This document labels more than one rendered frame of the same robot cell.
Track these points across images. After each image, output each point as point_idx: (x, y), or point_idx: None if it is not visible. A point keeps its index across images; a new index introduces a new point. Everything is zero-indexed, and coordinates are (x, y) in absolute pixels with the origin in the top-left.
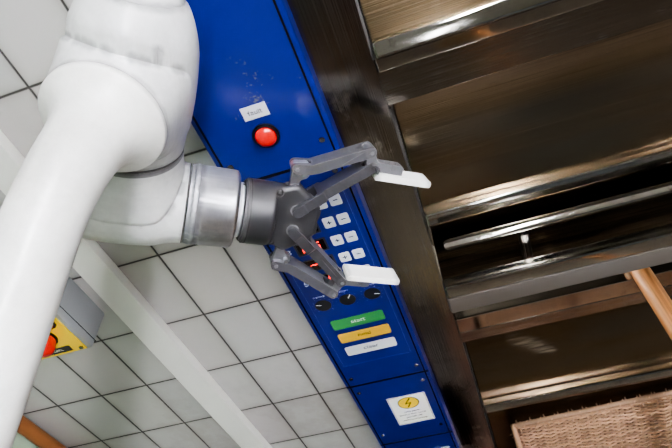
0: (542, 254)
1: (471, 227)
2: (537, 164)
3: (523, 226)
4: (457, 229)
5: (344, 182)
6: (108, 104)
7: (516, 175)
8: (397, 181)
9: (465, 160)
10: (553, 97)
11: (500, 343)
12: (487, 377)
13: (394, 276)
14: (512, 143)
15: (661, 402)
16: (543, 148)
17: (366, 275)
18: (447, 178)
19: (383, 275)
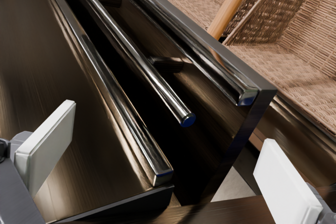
0: (172, 56)
1: (174, 158)
2: (82, 91)
3: (140, 57)
4: (181, 173)
5: (12, 217)
6: None
7: (95, 104)
8: (47, 127)
9: (73, 147)
10: (4, 83)
11: (295, 164)
12: (334, 170)
13: (263, 152)
14: (54, 108)
15: (277, 82)
16: (63, 88)
17: (286, 181)
18: (100, 164)
19: (270, 164)
